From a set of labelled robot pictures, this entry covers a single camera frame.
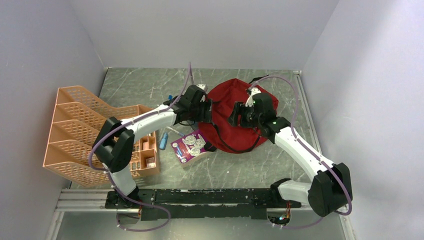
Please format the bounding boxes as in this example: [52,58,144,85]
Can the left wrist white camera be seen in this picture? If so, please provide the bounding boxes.
[196,84,208,93]

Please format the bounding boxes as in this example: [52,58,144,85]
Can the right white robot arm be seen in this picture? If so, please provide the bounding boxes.
[228,89,353,217]

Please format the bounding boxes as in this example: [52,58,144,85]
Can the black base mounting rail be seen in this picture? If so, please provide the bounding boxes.
[104,188,302,221]

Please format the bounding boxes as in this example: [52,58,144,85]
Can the blue capped white marker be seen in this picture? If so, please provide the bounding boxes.
[166,126,185,137]

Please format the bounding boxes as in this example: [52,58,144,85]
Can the purple cable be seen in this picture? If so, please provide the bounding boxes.
[246,75,353,230]
[88,61,195,232]

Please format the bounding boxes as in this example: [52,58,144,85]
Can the orange plastic file organizer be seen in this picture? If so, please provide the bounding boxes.
[42,85,151,187]

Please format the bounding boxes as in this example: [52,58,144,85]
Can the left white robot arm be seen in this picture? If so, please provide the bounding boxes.
[89,84,212,208]

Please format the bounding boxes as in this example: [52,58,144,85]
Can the blue utility knife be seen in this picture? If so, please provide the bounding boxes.
[158,132,169,150]

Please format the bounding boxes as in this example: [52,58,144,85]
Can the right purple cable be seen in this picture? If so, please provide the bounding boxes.
[246,75,353,230]

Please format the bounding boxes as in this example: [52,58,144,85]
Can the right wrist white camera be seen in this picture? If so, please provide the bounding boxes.
[245,87,261,107]

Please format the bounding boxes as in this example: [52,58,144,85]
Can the purple sticker book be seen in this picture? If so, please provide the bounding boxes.
[170,129,212,168]

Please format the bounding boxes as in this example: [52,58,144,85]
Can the wrist white camera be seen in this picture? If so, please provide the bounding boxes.
[196,84,208,93]
[245,87,261,107]

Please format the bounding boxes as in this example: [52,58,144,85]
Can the red student backpack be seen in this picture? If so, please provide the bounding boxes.
[198,78,279,154]

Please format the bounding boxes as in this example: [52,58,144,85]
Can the small pink box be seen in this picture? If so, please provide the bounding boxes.
[145,157,156,168]

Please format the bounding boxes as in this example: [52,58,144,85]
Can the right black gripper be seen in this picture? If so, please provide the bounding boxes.
[226,101,262,128]

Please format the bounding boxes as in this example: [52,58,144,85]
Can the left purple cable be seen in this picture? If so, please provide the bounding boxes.
[88,61,195,232]

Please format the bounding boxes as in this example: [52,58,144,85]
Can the aluminium frame rail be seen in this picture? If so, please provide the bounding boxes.
[46,189,313,240]

